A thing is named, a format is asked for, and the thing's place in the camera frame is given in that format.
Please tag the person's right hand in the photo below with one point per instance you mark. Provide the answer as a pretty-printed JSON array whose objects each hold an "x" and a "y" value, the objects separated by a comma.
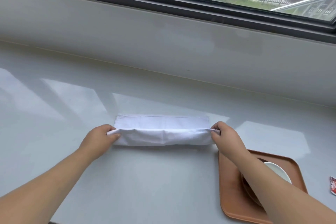
[{"x": 228, "y": 141}]

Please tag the person's left hand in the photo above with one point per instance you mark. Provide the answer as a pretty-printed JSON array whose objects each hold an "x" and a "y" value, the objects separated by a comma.
[{"x": 95, "y": 141}]

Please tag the person's right thumb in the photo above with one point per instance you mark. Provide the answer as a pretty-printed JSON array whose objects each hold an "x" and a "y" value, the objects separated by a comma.
[{"x": 215, "y": 133}]

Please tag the person's left thumb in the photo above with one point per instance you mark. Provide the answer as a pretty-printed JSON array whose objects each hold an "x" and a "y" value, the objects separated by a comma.
[{"x": 114, "y": 134}]

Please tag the white cloth napkin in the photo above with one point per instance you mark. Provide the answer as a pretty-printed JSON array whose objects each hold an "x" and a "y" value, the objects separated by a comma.
[{"x": 162, "y": 133}]

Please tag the person's left forearm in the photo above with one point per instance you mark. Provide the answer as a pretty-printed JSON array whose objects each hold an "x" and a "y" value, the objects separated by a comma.
[{"x": 44, "y": 189}]

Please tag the person's right forearm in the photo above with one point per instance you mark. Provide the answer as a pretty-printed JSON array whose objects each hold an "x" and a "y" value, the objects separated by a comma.
[{"x": 275, "y": 195}]

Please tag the dark brown saucer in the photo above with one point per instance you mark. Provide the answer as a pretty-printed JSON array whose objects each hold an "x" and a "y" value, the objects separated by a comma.
[{"x": 247, "y": 185}]

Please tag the brown plastic tray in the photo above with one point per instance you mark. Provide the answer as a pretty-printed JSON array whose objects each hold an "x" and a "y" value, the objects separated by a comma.
[{"x": 231, "y": 195}]

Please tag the white ceramic cup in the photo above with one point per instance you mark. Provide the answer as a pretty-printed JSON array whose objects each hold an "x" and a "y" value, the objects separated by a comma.
[{"x": 278, "y": 172}]

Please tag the red and white packet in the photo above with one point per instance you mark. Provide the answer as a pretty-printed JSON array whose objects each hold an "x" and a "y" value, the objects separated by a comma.
[{"x": 333, "y": 185}]

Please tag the white metal railing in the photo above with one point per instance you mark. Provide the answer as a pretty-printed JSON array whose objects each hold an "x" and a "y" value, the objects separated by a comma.
[{"x": 301, "y": 2}]

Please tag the dark window frame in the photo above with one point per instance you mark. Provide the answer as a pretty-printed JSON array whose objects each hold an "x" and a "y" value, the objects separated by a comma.
[{"x": 183, "y": 3}]

